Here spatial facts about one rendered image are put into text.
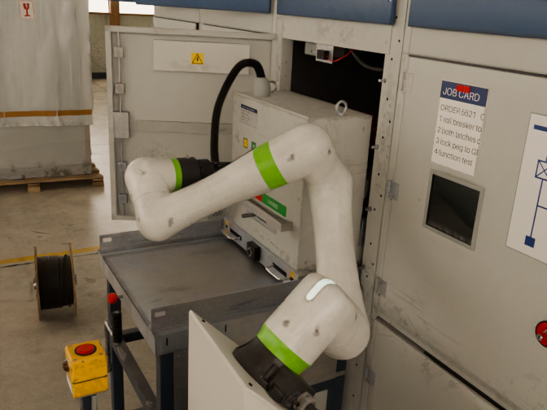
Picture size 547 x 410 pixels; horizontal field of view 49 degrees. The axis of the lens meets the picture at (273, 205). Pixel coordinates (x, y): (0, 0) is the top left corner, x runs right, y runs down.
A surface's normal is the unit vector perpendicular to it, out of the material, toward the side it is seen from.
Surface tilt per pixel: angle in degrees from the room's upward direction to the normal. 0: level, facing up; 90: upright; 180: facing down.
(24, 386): 0
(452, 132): 90
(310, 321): 63
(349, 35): 90
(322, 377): 90
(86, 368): 90
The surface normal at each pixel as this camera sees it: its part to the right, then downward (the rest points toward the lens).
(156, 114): 0.04, 0.33
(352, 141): 0.48, 0.31
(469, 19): -0.87, 0.11
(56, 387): 0.05, -0.94
